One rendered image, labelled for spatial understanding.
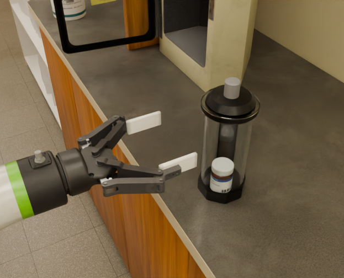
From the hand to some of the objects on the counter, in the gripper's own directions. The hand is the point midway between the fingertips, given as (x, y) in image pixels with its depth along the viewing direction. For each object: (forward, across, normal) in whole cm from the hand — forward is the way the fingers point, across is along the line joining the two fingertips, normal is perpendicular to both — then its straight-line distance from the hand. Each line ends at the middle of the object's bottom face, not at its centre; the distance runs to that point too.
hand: (171, 138), depth 73 cm
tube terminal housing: (+41, +48, +18) cm, 66 cm away
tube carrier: (+12, 0, +17) cm, 21 cm away
